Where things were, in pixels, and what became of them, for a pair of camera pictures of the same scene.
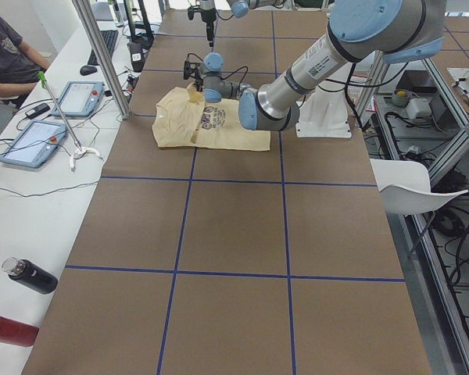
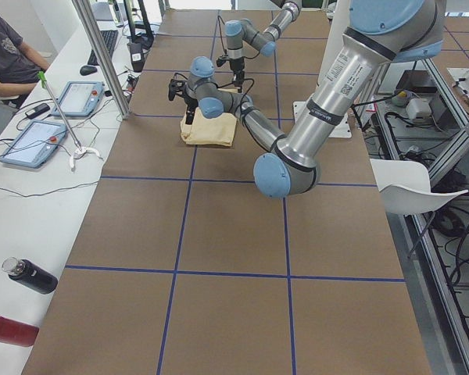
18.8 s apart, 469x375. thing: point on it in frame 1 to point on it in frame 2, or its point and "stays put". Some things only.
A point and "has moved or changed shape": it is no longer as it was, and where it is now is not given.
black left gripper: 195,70 to 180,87
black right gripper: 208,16 to 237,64
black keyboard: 109,37 stays put
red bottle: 1,329 stays put
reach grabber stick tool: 80,151 stays put
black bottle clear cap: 30,273 stays put
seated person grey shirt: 12,68 stays put
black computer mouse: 87,69 stays put
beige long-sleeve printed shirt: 183,119 has moved or changed shape
